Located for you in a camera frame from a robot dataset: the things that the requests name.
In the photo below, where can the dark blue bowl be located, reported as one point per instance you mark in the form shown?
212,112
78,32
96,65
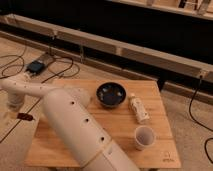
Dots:
111,94

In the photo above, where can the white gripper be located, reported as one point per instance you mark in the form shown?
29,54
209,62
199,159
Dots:
14,107

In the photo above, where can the white paper cup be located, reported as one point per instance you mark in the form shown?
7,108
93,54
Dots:
144,137

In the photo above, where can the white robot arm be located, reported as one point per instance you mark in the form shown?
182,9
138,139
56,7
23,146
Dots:
90,145

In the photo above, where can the white plastic bottle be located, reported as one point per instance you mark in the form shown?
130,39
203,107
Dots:
138,108

